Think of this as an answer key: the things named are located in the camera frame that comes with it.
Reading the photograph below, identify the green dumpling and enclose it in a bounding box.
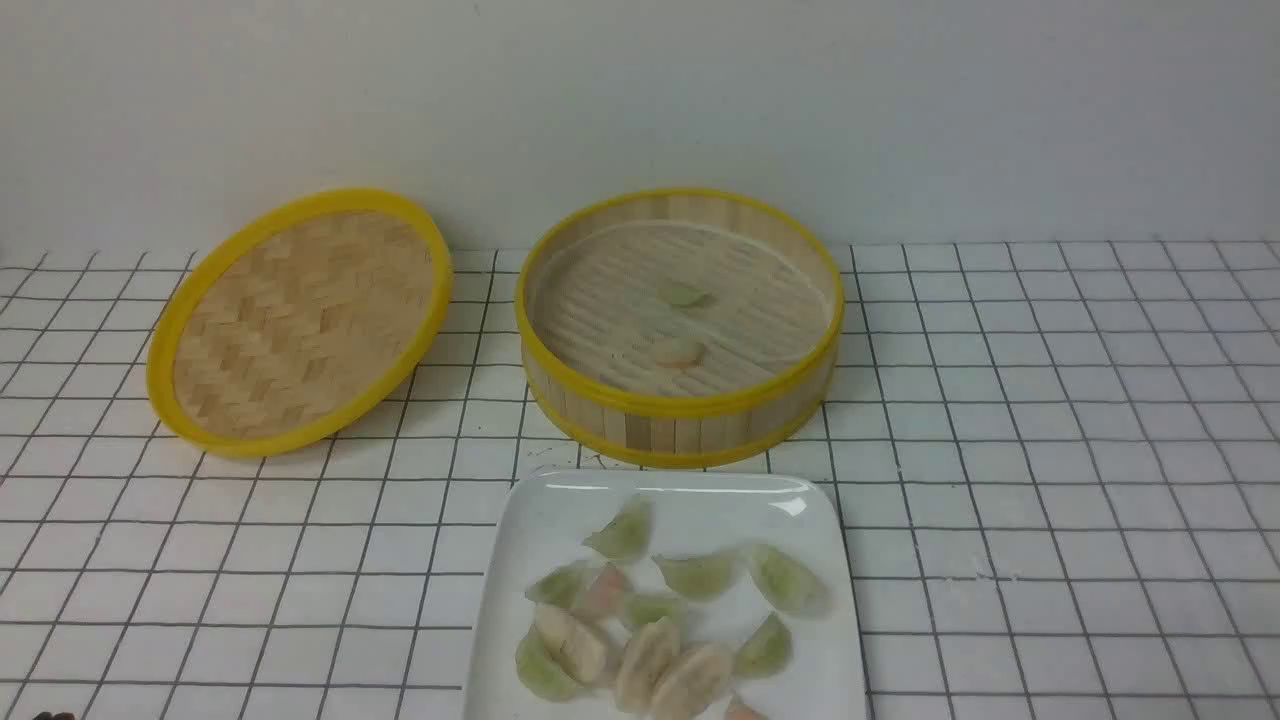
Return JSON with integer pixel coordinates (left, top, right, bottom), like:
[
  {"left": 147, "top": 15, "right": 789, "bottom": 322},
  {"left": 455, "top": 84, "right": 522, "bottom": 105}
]
[
  {"left": 515, "top": 626, "right": 586, "bottom": 703},
  {"left": 733, "top": 612, "right": 794, "bottom": 680},
  {"left": 582, "top": 496, "right": 653, "bottom": 564},
  {"left": 655, "top": 281, "right": 713, "bottom": 311}
]

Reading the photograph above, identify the white square plate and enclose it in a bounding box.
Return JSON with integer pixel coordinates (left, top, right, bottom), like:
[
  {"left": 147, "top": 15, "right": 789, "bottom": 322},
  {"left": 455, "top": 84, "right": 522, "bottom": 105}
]
[{"left": 463, "top": 469, "right": 870, "bottom": 719}]

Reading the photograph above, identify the green dumpling plate centre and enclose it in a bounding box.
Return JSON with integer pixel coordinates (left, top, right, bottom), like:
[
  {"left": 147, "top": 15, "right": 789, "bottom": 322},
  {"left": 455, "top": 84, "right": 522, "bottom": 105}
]
[{"left": 652, "top": 550, "right": 737, "bottom": 602}]

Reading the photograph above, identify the pink dumpling plate left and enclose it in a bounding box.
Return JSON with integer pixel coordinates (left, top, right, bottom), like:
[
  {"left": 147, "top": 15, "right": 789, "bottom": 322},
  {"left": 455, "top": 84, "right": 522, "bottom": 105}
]
[{"left": 570, "top": 562, "right": 632, "bottom": 623}]

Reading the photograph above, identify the green dumpling plate left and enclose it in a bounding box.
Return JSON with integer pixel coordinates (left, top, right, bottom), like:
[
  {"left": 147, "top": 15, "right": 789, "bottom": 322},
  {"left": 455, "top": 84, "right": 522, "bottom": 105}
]
[{"left": 524, "top": 560, "right": 591, "bottom": 610}]

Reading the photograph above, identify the small green dumpling plate middle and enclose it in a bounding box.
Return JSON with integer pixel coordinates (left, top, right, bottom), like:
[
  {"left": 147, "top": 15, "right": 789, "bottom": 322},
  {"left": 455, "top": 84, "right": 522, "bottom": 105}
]
[{"left": 616, "top": 592, "right": 690, "bottom": 632}]

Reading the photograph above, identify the green dumpling plate right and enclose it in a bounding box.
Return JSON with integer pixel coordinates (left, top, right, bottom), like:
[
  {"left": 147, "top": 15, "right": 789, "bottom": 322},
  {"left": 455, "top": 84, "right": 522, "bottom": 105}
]
[{"left": 745, "top": 543, "right": 829, "bottom": 618}]

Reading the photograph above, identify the yellow rimmed bamboo steamer basket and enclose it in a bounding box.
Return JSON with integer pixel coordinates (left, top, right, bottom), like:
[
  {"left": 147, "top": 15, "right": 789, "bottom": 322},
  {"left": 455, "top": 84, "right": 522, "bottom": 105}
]
[{"left": 515, "top": 188, "right": 845, "bottom": 468}]

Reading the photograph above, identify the white dumpling lower left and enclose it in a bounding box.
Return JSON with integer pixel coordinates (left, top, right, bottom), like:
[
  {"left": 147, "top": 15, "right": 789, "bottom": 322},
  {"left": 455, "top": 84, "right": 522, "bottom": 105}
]
[{"left": 532, "top": 603, "right": 613, "bottom": 685}]

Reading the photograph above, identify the white dumpling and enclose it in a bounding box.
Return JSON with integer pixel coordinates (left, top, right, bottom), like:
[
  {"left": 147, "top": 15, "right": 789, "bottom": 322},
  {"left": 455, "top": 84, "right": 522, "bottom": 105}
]
[
  {"left": 650, "top": 643, "right": 735, "bottom": 719},
  {"left": 613, "top": 618, "right": 681, "bottom": 714},
  {"left": 532, "top": 603, "right": 613, "bottom": 685}
]

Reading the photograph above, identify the white dumpling bottom middle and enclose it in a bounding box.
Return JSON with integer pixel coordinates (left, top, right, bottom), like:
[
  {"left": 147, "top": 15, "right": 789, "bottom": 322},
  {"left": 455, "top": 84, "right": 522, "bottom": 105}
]
[{"left": 613, "top": 618, "right": 681, "bottom": 714}]

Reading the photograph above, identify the white dumpling bottom right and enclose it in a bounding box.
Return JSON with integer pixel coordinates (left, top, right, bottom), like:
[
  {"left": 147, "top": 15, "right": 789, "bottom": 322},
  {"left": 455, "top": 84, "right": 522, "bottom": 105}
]
[{"left": 650, "top": 643, "right": 735, "bottom": 719}]

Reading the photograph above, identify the yellow rimmed bamboo steamer lid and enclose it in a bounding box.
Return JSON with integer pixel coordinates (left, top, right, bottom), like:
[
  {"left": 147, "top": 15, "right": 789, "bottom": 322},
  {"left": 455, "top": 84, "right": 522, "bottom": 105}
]
[{"left": 146, "top": 188, "right": 454, "bottom": 457}]

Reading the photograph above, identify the pink dumpling bottom edge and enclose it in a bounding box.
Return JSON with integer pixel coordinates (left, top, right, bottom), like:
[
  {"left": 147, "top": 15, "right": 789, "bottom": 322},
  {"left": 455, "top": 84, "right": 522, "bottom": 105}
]
[{"left": 722, "top": 694, "right": 768, "bottom": 720}]

